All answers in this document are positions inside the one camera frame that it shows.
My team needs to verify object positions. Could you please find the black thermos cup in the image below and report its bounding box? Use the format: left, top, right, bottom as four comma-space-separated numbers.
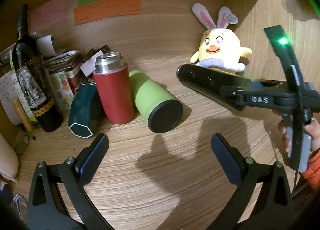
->
176, 64, 252, 111

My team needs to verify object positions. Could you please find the green thermos cup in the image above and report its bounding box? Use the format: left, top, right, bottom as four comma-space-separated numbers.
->
129, 70, 183, 133

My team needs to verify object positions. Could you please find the fruit pattern paper cup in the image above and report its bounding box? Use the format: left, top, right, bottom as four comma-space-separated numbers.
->
50, 71, 74, 110

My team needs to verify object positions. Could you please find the red thermos cup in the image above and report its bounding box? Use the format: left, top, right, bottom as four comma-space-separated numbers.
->
93, 52, 135, 125

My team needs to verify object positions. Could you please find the right hand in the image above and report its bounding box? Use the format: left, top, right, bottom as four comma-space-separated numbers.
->
272, 108, 320, 154

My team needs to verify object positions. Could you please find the orange right jacket sleeve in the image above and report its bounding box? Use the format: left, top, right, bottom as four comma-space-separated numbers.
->
301, 150, 320, 190

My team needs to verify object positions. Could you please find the yellow chick plush toy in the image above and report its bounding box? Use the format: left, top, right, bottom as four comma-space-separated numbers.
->
190, 3, 252, 74

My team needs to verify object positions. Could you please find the pink mug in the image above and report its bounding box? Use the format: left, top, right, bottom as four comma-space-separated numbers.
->
0, 134, 19, 183

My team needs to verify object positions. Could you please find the dark teal hexagonal bottle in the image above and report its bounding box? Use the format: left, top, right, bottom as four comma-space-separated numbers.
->
68, 84, 101, 139

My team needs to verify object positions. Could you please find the orange sticky note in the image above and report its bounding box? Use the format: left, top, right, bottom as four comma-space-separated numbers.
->
73, 0, 142, 26

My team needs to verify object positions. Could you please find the stack of papers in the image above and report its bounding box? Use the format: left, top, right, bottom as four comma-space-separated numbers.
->
43, 50, 82, 73

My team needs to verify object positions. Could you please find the dark wine bottle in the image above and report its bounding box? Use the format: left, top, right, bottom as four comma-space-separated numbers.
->
12, 4, 63, 133

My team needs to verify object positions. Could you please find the pink sticky note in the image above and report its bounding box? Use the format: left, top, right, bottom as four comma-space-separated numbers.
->
30, 0, 67, 33

